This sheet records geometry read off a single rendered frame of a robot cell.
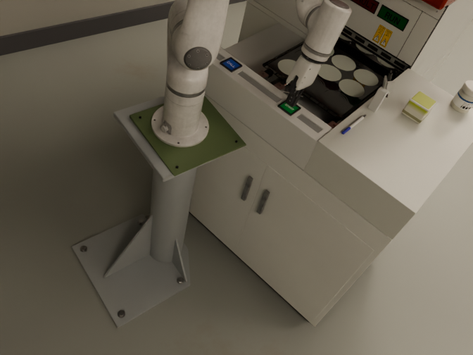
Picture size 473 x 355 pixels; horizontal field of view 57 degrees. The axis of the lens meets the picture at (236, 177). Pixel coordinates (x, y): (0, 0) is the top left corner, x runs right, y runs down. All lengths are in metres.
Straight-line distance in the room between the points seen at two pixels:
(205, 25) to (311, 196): 0.69
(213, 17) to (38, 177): 1.53
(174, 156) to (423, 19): 1.01
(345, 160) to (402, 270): 1.22
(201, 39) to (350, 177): 0.60
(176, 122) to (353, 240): 0.69
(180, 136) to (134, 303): 0.86
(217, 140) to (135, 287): 0.86
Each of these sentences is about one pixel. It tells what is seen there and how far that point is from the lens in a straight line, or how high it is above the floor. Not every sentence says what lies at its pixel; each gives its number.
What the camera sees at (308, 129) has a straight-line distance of 1.40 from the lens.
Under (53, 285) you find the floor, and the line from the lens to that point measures 2.10.
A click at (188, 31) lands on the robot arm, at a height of 1.26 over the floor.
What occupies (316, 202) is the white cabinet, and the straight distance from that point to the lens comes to 1.52.
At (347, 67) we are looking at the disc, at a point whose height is 0.90.
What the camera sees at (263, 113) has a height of 0.92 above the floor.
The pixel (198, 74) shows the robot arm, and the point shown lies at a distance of 1.29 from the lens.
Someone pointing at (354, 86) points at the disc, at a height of 0.90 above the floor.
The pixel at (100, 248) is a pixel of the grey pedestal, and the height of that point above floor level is 0.02.
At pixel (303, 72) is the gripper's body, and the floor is 1.12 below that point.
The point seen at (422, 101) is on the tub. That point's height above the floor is 1.03.
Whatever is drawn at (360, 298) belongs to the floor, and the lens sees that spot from 2.28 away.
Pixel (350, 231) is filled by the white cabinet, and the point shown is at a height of 0.73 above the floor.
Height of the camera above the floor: 1.87
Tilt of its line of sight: 50 degrees down
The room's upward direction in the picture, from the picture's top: 17 degrees clockwise
